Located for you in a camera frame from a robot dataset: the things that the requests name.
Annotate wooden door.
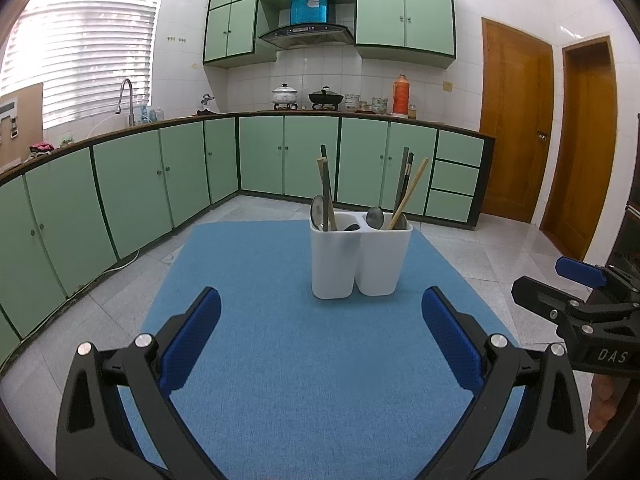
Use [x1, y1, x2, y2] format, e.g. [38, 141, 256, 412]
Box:
[480, 18, 554, 222]
[541, 36, 617, 260]

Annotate blue table cloth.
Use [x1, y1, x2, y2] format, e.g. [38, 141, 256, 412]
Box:
[142, 220, 518, 479]

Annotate blue box above hood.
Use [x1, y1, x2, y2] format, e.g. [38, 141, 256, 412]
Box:
[290, 0, 334, 25]

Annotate metal spoon right compartment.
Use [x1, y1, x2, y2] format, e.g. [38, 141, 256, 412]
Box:
[366, 207, 385, 230]

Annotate black wok with lid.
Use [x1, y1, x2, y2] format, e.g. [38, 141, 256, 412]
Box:
[308, 86, 344, 110]

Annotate person's right hand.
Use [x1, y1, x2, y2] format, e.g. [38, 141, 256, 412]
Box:
[588, 374, 624, 432]

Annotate black chopstick with silver band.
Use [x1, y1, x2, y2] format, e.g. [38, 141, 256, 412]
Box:
[397, 152, 414, 208]

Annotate cardboard box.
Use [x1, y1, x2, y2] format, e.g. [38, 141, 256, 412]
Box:
[0, 84, 43, 172]

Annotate patterned ceramic jar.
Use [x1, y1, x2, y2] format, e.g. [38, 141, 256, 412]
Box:
[344, 93, 360, 112]

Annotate window blinds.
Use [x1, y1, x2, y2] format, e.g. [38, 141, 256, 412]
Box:
[1, 0, 160, 129]

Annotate pink cloth on counter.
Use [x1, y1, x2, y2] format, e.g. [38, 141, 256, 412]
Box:
[29, 142, 55, 157]

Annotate black range hood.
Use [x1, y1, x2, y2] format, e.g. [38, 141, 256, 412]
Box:
[259, 23, 355, 50]

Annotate white cooking pot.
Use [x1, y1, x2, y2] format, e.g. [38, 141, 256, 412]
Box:
[272, 82, 298, 110]

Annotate metal spoon left compartment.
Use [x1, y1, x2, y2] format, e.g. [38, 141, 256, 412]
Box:
[310, 195, 328, 232]

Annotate orange thermos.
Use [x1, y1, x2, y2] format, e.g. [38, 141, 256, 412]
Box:
[392, 74, 410, 117]

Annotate chrome kitchen faucet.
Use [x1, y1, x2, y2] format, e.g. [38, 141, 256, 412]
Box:
[114, 78, 137, 128]

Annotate metal spoon compartment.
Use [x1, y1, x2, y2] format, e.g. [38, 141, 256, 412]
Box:
[310, 195, 328, 232]
[366, 207, 385, 230]

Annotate small figurine on counter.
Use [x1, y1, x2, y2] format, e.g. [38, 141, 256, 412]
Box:
[196, 93, 216, 116]

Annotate lower green cabinets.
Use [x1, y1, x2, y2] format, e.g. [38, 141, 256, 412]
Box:
[1, 112, 496, 358]

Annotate upper green cabinets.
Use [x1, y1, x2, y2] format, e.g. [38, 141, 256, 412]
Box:
[203, 0, 457, 68]

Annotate white utensil holder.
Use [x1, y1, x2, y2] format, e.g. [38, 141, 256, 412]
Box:
[309, 211, 413, 300]

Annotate green cabinets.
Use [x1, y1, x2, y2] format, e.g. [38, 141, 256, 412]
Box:
[203, 0, 457, 68]
[1, 112, 496, 358]

